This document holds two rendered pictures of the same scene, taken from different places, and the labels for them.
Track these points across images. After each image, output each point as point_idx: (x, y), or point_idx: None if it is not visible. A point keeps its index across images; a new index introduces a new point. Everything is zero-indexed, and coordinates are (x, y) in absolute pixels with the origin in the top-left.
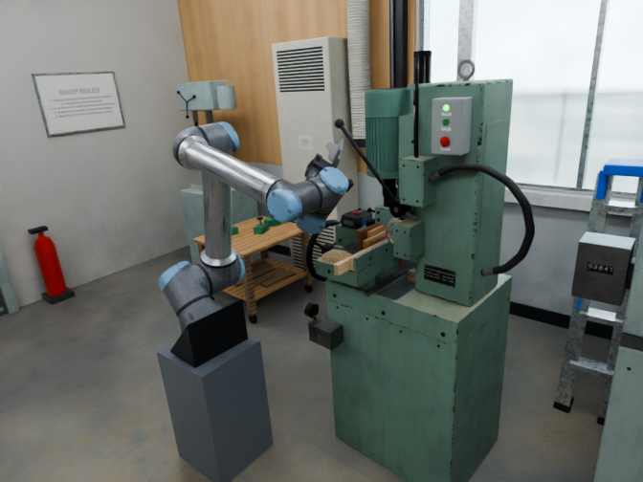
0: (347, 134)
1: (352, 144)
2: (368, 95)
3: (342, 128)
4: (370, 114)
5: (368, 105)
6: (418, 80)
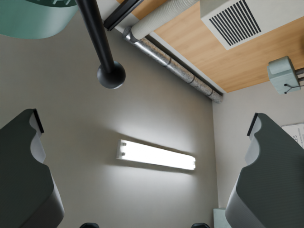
0: (95, 49)
1: (92, 17)
2: (16, 36)
3: (105, 69)
4: (19, 4)
5: (24, 22)
6: None
